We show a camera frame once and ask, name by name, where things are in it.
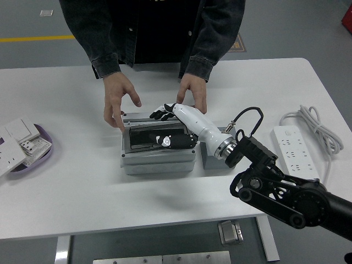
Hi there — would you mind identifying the large white switch plate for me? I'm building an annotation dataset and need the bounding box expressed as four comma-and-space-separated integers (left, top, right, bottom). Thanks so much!
0, 136, 28, 177

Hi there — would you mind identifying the purple tray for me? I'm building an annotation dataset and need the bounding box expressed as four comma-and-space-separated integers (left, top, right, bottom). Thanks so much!
7, 123, 53, 179

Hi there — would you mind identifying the white table leg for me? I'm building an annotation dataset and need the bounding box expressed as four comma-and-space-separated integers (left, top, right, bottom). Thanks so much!
255, 214, 281, 262
54, 235, 72, 264

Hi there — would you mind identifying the person's right hand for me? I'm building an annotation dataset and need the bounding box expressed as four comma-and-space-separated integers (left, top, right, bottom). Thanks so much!
103, 73, 142, 133

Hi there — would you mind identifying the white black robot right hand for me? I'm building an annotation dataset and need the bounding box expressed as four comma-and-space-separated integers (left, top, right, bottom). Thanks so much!
150, 103, 234, 160

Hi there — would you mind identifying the white power cord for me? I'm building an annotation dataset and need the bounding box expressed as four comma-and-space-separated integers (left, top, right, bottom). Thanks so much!
279, 104, 344, 185

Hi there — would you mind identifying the grey metal base plate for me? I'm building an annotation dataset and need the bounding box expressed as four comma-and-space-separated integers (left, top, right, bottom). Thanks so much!
92, 250, 232, 264

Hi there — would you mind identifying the grey cube with round hole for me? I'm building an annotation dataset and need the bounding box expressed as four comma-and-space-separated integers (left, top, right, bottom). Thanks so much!
200, 126, 250, 171

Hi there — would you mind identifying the white double switch panel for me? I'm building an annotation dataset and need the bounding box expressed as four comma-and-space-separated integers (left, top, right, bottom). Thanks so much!
4, 118, 41, 143

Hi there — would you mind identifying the person's left hand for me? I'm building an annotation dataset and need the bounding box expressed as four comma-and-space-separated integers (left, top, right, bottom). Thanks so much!
177, 73, 207, 114

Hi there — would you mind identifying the white power strip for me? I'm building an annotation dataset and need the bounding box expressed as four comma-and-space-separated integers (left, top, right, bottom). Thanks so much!
269, 125, 321, 181

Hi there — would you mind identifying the grey junction box with lid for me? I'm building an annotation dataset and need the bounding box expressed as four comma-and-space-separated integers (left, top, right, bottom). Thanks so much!
120, 111, 196, 176

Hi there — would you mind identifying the red object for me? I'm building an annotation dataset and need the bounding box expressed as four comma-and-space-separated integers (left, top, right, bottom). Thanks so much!
340, 4, 352, 28

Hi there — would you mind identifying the silver metal floor box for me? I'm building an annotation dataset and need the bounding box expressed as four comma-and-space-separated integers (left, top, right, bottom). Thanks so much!
218, 219, 245, 245

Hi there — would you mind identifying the white socket panel with holes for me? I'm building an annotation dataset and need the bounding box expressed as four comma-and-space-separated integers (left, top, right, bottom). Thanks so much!
23, 136, 53, 166

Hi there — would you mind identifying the person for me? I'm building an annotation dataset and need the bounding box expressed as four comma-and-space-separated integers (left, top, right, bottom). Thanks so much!
58, 0, 246, 83

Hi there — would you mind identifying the small white socket module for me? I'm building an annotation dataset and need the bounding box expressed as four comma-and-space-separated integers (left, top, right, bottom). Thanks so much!
19, 139, 39, 155

